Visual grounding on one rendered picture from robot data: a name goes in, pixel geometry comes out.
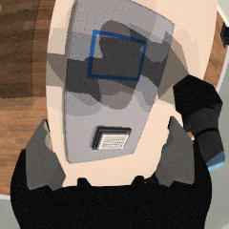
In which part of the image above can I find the blue tape outline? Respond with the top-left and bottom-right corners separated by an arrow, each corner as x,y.
87,30 -> 148,81

